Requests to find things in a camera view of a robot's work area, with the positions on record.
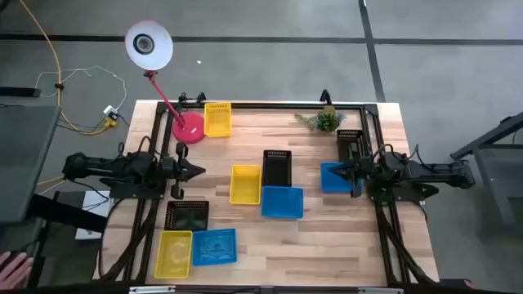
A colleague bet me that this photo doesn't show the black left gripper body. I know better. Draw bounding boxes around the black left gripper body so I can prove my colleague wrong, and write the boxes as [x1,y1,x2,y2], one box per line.
[162,141,194,201]

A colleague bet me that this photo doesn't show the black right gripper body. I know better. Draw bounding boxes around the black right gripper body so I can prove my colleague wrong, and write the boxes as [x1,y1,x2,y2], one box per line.
[346,147,373,198]

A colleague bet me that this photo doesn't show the black plastic basket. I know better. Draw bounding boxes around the black plastic basket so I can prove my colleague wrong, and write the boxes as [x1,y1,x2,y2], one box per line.
[163,200,210,232]
[336,129,364,163]
[261,149,293,188]

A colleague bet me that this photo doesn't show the blue plastic basket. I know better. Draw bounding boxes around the blue plastic basket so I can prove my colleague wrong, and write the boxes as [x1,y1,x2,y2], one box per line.
[261,185,305,220]
[191,228,239,268]
[320,162,364,194]

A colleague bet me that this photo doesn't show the yellow plastic basket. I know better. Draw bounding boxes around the yellow plastic basket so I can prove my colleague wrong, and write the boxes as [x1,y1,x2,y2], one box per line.
[154,229,194,280]
[229,163,262,206]
[203,101,233,138]

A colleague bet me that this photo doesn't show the small green potted plant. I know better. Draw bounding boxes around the small green potted plant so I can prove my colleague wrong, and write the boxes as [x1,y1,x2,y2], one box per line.
[293,105,347,133]

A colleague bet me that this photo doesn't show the white box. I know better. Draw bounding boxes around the white box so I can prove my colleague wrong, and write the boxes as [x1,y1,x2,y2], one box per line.
[74,189,112,241]

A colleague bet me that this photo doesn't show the black desk crossbar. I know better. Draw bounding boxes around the black desk crossbar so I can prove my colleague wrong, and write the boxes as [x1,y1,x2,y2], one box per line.
[26,192,108,234]

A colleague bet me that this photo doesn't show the grey metal table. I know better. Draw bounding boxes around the grey metal table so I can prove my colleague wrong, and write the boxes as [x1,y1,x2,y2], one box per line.
[449,110,523,232]

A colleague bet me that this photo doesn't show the grey desk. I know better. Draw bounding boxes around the grey desk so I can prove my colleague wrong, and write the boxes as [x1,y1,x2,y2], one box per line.
[0,105,62,225]

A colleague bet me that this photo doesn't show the black flat bar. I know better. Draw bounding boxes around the black flat bar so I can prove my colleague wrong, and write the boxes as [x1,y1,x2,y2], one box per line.
[0,86,42,98]

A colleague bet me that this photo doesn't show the person's hand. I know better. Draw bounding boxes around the person's hand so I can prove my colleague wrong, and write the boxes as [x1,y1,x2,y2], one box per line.
[0,250,34,290]

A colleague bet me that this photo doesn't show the black aluminium table frame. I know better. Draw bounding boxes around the black aluminium table frame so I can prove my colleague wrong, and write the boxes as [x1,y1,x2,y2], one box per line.
[122,100,409,285]

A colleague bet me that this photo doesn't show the black cable bundle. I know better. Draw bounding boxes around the black cable bundle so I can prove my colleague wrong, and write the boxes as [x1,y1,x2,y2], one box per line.
[97,198,160,283]
[375,203,440,286]

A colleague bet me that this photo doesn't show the thin white cable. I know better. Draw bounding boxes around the thin white cable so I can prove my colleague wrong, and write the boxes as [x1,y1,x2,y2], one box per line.
[34,65,128,112]

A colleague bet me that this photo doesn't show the silver metal bracket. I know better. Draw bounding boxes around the silver metal bracket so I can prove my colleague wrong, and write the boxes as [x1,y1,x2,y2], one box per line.
[128,285,177,294]
[358,287,405,294]

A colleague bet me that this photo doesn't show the yellow cable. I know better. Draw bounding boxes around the yellow cable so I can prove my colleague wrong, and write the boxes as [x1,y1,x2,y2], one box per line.
[18,0,119,136]

